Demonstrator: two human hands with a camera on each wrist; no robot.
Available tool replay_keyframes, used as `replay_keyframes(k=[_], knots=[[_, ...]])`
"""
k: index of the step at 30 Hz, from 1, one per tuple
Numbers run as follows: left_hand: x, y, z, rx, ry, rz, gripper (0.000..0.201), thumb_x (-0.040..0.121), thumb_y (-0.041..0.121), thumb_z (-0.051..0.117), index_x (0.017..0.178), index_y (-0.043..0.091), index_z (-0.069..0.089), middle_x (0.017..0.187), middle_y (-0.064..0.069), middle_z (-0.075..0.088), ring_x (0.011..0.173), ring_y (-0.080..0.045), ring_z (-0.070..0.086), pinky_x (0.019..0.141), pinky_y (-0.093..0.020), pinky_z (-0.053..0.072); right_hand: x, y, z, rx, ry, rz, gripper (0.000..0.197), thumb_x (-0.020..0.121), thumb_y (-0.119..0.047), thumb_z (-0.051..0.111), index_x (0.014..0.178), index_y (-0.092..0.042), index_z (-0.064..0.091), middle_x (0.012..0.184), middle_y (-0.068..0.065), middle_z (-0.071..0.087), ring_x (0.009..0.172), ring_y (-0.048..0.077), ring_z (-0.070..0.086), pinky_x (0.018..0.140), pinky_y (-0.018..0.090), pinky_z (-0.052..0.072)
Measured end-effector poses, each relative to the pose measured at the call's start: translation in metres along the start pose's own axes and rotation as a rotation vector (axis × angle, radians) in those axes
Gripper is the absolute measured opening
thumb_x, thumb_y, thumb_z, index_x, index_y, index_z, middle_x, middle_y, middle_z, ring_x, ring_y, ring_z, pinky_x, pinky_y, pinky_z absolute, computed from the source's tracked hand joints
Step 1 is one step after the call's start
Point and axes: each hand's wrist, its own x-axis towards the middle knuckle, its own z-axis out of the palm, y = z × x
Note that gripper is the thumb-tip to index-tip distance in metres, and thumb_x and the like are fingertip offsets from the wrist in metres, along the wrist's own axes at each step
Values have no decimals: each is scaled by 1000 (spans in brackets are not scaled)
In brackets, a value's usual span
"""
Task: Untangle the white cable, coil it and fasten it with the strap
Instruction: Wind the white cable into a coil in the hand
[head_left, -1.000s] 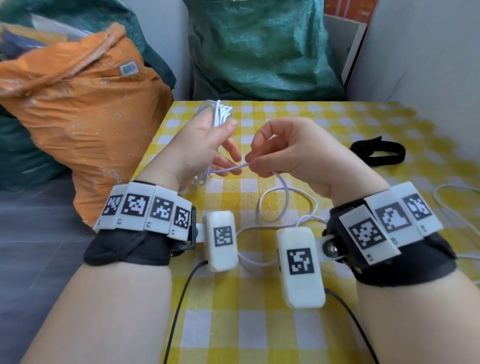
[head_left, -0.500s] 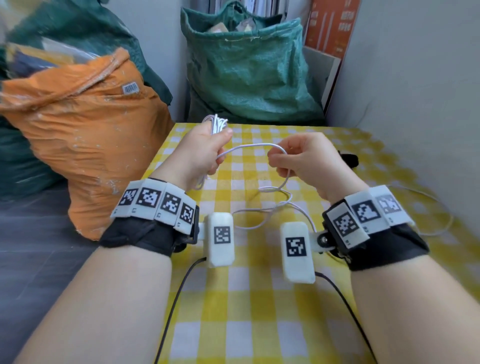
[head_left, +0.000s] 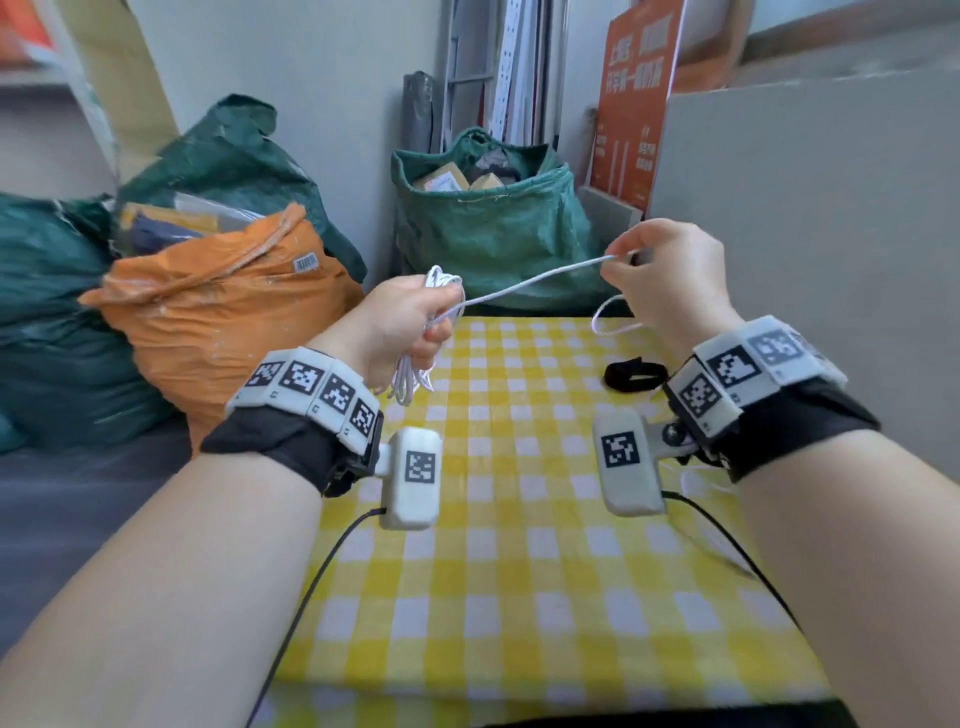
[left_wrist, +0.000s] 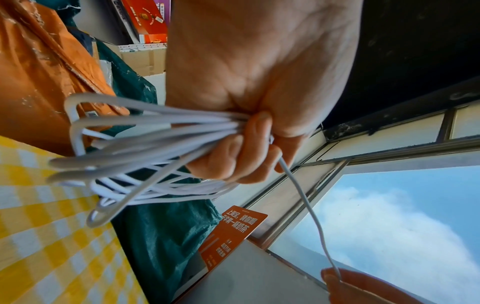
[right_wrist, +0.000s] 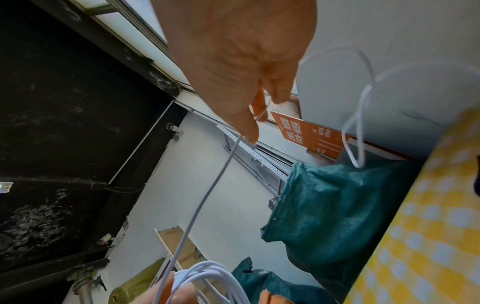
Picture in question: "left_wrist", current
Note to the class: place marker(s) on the tall crumpled green sack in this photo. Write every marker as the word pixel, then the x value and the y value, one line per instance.
pixel 123 77

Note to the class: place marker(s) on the orange poster board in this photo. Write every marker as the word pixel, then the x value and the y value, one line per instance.
pixel 232 234

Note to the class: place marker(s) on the red box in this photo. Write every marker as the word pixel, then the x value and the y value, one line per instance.
pixel 146 17

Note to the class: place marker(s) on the upright open green sack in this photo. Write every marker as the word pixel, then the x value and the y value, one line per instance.
pixel 165 231

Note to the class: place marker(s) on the person's left hand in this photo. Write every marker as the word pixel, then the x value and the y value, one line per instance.
pixel 262 59

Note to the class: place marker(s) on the purple box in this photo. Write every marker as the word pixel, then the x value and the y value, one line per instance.
pixel 165 9

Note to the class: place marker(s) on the person's right hand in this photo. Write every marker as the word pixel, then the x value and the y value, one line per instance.
pixel 360 288

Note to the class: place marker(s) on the white metal shelf rack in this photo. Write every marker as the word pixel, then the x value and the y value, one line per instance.
pixel 142 53

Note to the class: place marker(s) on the yellow checkered tablecloth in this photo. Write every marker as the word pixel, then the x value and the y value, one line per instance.
pixel 56 237

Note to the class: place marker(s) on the window with white frame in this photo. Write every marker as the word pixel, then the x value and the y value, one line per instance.
pixel 375 193

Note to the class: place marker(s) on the orange woven sack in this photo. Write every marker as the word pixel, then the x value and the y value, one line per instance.
pixel 45 74

